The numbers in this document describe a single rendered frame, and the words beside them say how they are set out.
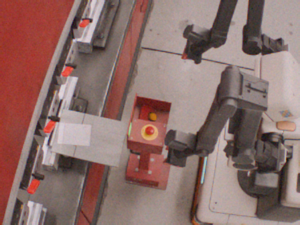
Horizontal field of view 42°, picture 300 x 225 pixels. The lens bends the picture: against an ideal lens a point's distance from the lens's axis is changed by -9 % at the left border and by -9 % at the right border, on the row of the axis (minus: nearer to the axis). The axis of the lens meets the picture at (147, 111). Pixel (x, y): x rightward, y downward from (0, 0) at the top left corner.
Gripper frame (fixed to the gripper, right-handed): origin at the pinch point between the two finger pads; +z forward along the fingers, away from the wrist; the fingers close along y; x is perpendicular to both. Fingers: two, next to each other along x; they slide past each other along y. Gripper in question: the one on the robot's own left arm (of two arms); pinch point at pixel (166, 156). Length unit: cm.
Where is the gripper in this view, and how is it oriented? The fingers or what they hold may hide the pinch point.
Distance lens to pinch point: 157.8
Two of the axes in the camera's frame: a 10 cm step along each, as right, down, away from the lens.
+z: -4.8, 2.8, 8.3
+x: 8.6, 3.4, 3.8
